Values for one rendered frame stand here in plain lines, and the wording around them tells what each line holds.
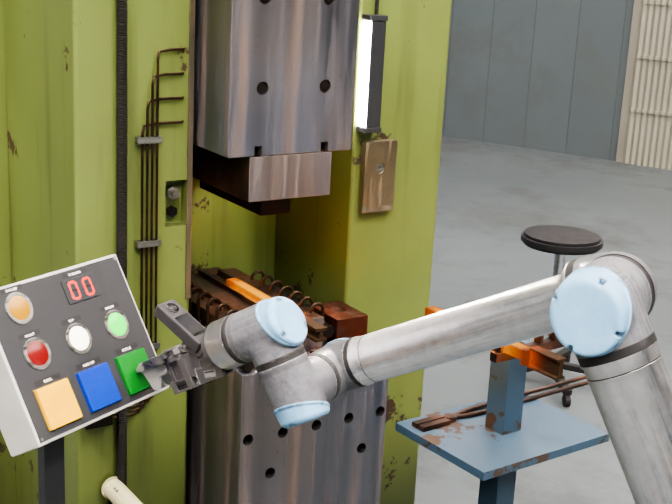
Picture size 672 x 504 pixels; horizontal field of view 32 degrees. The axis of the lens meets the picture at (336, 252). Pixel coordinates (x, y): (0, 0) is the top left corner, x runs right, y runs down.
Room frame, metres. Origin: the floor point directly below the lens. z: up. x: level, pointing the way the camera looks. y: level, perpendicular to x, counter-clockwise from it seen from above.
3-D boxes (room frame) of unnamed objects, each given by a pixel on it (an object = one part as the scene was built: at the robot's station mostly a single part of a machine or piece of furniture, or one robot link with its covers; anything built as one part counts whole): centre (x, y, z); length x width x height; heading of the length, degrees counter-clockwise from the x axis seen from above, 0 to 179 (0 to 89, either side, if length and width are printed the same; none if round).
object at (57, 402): (1.87, 0.47, 1.01); 0.07 x 0.05 x 0.07; 149
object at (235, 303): (2.57, 0.22, 0.96); 0.42 x 0.20 x 0.09; 34
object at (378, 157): (2.68, -0.09, 1.27); 0.09 x 0.02 x 0.17; 124
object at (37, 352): (1.89, 0.51, 1.09); 0.05 x 0.03 x 0.04; 124
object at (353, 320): (2.55, -0.01, 0.95); 0.12 x 0.09 x 0.07; 34
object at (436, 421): (2.67, -0.45, 0.73); 0.60 x 0.04 x 0.01; 128
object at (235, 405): (2.61, 0.18, 0.69); 0.56 x 0.38 x 0.45; 34
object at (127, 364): (2.04, 0.36, 1.01); 0.07 x 0.05 x 0.07; 149
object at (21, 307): (1.91, 0.54, 1.16); 0.05 x 0.03 x 0.04; 124
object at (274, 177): (2.57, 0.22, 1.32); 0.42 x 0.20 x 0.10; 34
